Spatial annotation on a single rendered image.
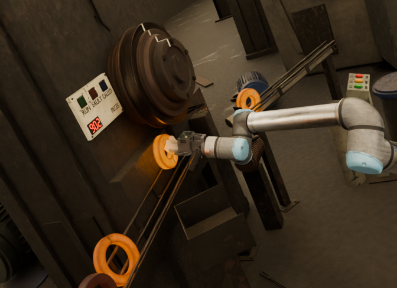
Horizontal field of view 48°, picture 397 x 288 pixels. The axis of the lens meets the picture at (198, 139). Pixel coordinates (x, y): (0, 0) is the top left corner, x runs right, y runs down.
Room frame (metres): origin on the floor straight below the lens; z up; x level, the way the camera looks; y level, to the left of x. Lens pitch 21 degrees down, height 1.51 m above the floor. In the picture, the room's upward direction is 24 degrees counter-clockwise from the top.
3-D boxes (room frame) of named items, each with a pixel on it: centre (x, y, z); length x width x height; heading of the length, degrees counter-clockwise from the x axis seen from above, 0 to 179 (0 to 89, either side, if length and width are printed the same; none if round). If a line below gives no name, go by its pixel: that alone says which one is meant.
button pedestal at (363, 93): (2.22, -0.92, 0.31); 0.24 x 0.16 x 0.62; 151
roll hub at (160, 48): (1.94, -0.03, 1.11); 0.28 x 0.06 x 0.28; 151
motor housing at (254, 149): (2.21, -0.23, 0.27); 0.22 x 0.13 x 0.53; 151
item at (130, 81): (1.98, 0.05, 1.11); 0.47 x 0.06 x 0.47; 151
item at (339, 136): (2.26, -0.76, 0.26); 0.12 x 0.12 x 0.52
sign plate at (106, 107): (1.74, 0.32, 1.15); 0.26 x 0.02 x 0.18; 151
